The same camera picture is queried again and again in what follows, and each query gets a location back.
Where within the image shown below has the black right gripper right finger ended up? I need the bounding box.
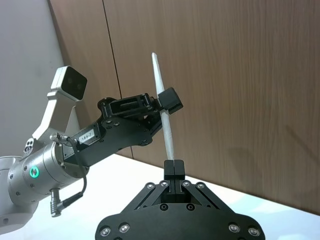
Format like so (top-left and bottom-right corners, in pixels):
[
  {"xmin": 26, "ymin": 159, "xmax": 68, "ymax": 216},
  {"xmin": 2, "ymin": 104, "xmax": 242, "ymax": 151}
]
[{"xmin": 174, "ymin": 158, "xmax": 235, "ymax": 213}]

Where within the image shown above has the white table cloth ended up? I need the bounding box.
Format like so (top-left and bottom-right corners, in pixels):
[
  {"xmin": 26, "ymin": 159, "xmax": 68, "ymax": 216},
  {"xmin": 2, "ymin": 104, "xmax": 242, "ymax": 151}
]
[{"xmin": 0, "ymin": 153, "xmax": 320, "ymax": 240}]

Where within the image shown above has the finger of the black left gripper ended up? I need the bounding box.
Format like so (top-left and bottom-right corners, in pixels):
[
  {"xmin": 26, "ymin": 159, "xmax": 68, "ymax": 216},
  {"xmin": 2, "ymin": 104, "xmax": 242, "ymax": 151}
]
[
  {"xmin": 136, "ymin": 103, "xmax": 185, "ymax": 141},
  {"xmin": 96, "ymin": 86, "xmax": 183, "ymax": 119}
]

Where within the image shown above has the thin dark cable silver plug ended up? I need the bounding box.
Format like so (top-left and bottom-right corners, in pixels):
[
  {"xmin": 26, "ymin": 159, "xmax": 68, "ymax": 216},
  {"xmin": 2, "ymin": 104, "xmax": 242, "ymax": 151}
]
[{"xmin": 49, "ymin": 133, "xmax": 88, "ymax": 218}]

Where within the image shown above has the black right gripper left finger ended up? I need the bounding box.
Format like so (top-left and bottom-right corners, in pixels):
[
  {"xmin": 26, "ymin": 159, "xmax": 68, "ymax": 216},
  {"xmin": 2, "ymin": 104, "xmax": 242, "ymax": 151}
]
[{"xmin": 122, "ymin": 159, "xmax": 175, "ymax": 213}]

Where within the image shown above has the thin white tapered stick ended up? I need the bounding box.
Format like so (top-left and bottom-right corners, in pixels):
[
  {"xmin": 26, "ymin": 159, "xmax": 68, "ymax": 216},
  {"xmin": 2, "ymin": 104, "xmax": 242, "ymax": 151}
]
[{"xmin": 151, "ymin": 51, "xmax": 176, "ymax": 162}]

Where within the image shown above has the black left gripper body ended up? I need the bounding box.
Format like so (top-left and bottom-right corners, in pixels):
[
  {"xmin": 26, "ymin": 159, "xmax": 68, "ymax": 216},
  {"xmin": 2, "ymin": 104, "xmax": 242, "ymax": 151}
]
[{"xmin": 61, "ymin": 116, "xmax": 154, "ymax": 168}]

